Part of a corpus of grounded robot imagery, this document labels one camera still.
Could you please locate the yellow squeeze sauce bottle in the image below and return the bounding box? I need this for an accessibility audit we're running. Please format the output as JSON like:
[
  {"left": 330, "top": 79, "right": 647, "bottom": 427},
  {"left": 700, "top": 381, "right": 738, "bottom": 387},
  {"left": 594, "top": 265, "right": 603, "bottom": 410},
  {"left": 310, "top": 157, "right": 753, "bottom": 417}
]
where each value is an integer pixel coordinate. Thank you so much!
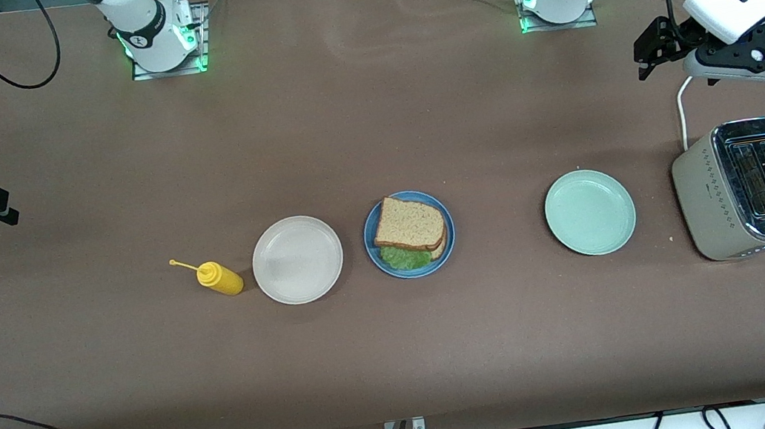
[{"left": 169, "top": 249, "right": 245, "bottom": 304}]

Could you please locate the brown bread slice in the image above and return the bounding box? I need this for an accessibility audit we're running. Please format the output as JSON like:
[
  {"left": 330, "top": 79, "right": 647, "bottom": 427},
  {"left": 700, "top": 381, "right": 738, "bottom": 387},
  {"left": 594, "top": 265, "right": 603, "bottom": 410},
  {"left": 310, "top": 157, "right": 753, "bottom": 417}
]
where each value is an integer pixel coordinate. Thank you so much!
[
  {"left": 368, "top": 188, "right": 450, "bottom": 259},
  {"left": 424, "top": 224, "right": 454, "bottom": 262}
]

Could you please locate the green lettuce leaf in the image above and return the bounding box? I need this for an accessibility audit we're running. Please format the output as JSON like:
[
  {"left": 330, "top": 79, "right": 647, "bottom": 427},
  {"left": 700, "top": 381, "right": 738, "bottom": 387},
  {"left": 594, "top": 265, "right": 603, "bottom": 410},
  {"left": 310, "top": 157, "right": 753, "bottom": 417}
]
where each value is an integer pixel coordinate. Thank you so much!
[{"left": 378, "top": 240, "right": 436, "bottom": 276}]

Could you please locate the light green round plate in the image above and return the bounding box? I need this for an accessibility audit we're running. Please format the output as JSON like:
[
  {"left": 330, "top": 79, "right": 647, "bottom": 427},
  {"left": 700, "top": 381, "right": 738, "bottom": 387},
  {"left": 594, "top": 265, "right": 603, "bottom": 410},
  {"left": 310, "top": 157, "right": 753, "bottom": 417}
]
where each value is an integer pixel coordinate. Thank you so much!
[{"left": 539, "top": 163, "right": 642, "bottom": 263}]

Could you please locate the beige round plate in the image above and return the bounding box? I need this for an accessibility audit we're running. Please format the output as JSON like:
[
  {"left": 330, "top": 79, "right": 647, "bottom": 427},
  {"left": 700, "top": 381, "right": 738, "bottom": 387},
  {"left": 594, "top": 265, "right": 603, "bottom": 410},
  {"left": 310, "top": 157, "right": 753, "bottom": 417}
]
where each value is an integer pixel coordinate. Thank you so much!
[{"left": 246, "top": 210, "right": 350, "bottom": 311}]

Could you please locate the blue round plate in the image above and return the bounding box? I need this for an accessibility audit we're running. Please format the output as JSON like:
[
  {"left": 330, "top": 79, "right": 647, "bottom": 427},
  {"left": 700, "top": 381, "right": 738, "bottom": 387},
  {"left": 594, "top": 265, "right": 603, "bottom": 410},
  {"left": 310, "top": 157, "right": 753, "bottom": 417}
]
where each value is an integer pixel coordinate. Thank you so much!
[{"left": 357, "top": 184, "right": 462, "bottom": 286}]

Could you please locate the beige and chrome toaster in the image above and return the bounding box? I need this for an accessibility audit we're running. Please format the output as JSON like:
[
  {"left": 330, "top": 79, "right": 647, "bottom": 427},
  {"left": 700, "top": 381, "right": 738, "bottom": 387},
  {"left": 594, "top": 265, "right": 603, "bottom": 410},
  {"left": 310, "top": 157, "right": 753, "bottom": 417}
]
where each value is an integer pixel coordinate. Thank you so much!
[{"left": 665, "top": 115, "right": 765, "bottom": 276}]

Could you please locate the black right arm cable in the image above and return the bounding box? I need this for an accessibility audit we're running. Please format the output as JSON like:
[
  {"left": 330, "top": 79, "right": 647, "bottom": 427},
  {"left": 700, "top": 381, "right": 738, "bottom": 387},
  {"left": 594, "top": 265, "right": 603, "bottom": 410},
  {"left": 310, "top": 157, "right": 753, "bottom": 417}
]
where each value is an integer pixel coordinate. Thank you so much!
[{"left": 0, "top": 0, "right": 67, "bottom": 95}]

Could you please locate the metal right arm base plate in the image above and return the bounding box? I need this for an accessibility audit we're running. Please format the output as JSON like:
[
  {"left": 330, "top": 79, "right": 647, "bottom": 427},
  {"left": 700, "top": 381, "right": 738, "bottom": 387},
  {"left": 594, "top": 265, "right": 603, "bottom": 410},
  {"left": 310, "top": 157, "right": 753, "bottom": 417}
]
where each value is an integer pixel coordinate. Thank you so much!
[{"left": 123, "top": 1, "right": 218, "bottom": 83}]

